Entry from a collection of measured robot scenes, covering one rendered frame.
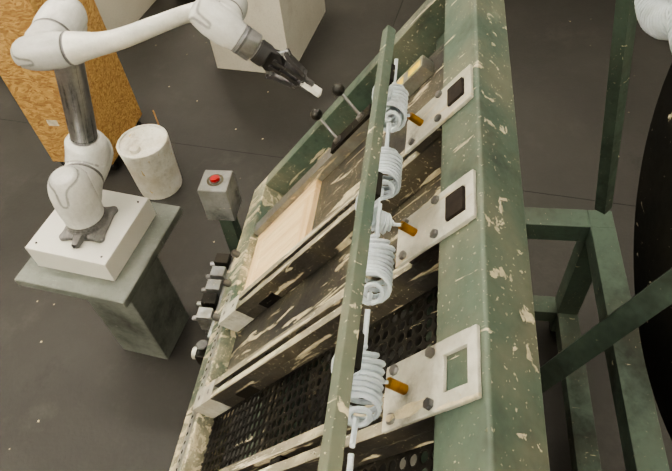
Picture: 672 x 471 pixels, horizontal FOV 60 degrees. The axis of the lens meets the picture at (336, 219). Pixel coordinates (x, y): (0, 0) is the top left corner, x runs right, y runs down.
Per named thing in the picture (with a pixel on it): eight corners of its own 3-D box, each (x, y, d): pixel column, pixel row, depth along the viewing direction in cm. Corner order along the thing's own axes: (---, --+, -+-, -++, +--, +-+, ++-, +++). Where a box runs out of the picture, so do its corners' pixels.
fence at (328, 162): (265, 227, 221) (256, 223, 220) (434, 62, 157) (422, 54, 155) (263, 238, 218) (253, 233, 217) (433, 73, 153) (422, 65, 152)
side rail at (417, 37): (291, 187, 239) (268, 174, 236) (488, -14, 165) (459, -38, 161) (288, 198, 236) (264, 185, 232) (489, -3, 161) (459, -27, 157)
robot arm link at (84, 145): (64, 190, 233) (80, 152, 247) (106, 195, 235) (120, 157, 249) (18, 15, 175) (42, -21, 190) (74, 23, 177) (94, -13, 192)
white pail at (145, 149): (152, 163, 382) (127, 105, 347) (193, 169, 375) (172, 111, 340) (128, 198, 363) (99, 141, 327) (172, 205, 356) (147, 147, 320)
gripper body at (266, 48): (266, 32, 174) (291, 51, 177) (252, 50, 180) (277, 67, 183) (259, 48, 169) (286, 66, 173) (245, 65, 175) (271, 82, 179)
